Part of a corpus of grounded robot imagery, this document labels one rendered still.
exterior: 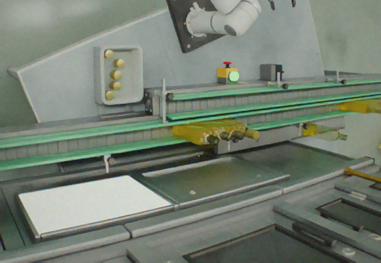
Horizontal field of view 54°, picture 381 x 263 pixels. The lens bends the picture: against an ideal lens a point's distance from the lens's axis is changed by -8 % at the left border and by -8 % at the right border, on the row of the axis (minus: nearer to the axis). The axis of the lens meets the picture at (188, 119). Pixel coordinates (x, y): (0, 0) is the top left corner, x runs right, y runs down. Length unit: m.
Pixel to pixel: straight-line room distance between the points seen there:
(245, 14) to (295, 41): 0.75
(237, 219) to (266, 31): 1.16
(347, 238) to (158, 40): 1.10
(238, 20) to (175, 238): 0.84
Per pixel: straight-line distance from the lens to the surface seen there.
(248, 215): 1.23
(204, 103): 1.71
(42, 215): 1.18
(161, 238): 1.07
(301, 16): 2.29
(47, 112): 1.57
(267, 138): 1.98
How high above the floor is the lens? 2.26
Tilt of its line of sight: 56 degrees down
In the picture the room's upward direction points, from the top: 106 degrees clockwise
